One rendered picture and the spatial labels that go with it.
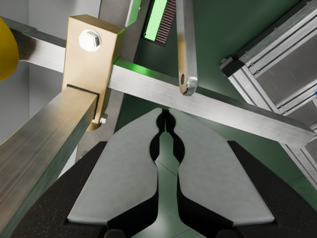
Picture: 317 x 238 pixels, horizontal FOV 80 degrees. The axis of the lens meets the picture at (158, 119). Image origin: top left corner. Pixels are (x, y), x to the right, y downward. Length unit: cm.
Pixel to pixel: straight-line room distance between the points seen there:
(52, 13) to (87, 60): 29
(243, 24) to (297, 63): 32
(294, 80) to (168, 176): 106
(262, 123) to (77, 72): 24
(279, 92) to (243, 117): 83
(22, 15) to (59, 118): 35
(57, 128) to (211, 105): 17
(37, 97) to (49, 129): 42
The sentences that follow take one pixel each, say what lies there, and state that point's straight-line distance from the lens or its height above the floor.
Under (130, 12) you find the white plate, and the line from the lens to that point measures 28.
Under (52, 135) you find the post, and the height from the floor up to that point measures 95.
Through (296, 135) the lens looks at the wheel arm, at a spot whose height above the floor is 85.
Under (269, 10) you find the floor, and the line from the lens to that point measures 119.
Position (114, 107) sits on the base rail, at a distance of 43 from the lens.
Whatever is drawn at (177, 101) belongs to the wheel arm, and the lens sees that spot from 24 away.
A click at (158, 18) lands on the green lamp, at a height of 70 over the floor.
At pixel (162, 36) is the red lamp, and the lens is 37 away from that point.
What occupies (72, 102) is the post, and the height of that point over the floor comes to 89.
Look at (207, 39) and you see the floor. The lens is 111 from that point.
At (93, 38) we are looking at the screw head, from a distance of 21.
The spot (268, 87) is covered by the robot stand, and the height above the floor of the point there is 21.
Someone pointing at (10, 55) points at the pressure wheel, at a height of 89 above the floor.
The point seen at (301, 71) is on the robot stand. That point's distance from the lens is 110.
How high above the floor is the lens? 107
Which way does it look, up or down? 59 degrees down
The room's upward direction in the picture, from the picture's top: 178 degrees counter-clockwise
